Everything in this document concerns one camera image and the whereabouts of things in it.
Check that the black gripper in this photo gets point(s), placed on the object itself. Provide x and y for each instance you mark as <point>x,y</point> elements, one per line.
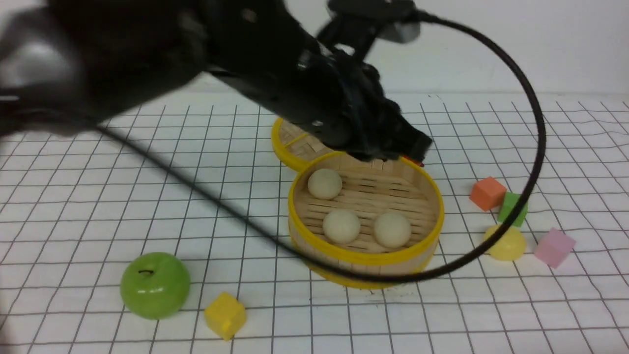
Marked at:
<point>260,50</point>

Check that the cream bun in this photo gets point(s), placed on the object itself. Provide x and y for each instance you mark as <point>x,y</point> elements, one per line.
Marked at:
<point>341,226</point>
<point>392,230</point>
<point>325,184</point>

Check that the yellow bun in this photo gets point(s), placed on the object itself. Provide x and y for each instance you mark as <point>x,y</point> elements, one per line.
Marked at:
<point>510,247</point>

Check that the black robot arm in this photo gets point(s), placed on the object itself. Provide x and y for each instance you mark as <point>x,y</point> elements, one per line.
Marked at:
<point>73,62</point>

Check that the bamboo steamer lid yellow rim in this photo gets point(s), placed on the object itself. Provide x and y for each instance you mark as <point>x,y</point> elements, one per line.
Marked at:
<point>294,147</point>

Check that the bamboo steamer tray yellow rim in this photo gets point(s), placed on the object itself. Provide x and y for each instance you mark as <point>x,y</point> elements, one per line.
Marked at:
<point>370,190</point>

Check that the red plastic tomato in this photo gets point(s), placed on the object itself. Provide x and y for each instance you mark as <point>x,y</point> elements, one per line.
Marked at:
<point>414,161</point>

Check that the green plastic apple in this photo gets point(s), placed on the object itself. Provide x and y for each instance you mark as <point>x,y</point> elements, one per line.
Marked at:
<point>155,286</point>

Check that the yellow foam cube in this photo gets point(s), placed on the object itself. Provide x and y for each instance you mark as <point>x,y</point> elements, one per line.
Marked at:
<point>225,316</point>

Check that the orange foam cube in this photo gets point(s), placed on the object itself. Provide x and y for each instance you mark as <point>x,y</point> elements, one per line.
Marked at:
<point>488,193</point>

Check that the green foam cube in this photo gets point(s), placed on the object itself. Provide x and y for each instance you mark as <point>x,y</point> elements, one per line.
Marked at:
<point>507,206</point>

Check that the pink foam cube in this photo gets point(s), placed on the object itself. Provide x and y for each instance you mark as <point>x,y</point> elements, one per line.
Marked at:
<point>554,248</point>

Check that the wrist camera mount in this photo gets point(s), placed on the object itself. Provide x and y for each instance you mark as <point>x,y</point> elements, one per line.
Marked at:
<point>357,24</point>

